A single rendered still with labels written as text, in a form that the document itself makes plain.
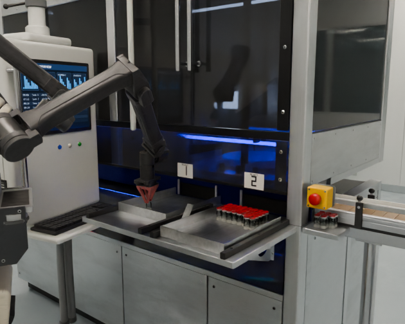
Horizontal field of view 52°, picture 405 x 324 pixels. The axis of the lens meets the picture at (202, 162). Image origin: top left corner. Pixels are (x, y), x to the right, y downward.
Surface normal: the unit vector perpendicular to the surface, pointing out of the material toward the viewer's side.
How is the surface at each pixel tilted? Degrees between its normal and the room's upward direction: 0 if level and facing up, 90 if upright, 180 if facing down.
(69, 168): 90
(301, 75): 90
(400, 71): 90
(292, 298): 90
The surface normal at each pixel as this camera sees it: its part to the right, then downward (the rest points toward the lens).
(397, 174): -0.62, 0.13
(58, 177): 0.88, 0.08
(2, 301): 0.39, 0.15
